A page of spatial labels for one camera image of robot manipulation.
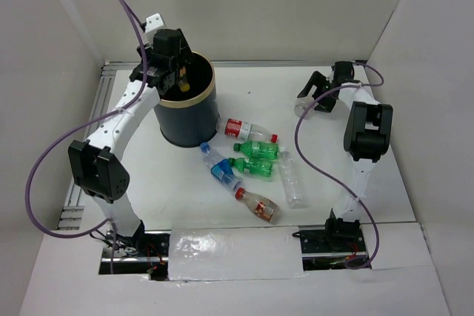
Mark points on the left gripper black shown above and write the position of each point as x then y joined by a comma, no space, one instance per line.
187,57

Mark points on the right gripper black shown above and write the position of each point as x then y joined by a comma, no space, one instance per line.
317,79

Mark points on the long clear bottle white cap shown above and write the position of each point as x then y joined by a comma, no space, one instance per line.
289,177

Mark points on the clear bottle blue label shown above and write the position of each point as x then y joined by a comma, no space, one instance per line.
220,168

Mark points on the clear bottle yellow cap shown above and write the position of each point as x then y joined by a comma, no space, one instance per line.
182,81

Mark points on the clear capless jar bottle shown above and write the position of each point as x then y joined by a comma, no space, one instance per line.
302,104

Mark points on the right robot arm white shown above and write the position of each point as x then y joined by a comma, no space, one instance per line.
366,140

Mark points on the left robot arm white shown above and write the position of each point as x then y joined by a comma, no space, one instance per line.
96,162

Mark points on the dark blue round bin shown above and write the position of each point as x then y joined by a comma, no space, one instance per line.
187,119

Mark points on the red label bottle near bin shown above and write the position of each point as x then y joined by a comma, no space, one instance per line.
245,131

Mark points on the upper green bottle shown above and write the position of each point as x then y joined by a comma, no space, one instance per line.
257,149

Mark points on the green bottle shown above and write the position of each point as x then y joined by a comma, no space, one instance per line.
257,149
253,166

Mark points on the lower green bottle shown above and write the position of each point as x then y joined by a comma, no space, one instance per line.
253,166

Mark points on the red cap bottle front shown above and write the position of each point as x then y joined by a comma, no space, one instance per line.
260,206

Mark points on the white plastic sheet front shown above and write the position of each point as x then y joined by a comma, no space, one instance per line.
267,253

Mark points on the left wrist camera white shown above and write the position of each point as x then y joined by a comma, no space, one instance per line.
152,24

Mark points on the aluminium frame rail back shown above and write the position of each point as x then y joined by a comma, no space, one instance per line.
266,63

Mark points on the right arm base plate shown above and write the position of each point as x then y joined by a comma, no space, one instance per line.
319,252

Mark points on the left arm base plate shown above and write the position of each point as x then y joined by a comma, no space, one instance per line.
150,260

